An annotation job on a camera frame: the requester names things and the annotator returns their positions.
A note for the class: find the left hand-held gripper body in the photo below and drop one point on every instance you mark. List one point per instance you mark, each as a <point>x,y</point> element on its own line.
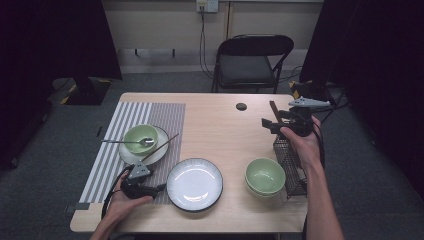
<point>135,190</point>

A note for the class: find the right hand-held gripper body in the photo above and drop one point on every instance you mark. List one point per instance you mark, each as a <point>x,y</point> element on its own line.
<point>301,123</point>

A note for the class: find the brown wooden chopstick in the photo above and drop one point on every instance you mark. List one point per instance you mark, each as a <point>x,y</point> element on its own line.
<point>275,111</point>
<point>166,143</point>

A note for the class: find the white plate black rim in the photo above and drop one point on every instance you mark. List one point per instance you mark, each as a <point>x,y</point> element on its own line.
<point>195,185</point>
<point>128,156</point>

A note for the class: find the metal spoon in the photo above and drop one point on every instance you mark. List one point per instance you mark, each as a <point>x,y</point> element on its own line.
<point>146,142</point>

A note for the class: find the light green bowl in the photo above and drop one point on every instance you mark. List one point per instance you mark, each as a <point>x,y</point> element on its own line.
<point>265,175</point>
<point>136,131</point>
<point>263,196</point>

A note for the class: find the person's left hand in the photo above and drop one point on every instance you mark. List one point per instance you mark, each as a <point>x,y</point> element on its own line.
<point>120,211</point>

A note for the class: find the person's right hand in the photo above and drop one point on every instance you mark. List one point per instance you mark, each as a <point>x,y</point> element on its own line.
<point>308,150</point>

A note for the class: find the black stand base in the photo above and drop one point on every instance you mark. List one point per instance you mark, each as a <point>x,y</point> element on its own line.
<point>85,95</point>
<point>310,90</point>

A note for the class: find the dark round table grommet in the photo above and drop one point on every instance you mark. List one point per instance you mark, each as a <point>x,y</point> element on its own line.
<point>241,106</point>

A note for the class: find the grey tape strip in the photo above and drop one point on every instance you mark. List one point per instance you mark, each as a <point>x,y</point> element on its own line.
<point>78,206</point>

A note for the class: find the black folding chair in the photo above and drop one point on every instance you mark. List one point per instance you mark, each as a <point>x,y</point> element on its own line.
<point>245,68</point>

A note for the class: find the striped woven placemat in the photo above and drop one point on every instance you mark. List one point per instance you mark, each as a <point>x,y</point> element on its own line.
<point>160,116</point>

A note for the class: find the white wall power socket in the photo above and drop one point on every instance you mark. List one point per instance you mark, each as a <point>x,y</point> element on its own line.
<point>211,5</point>

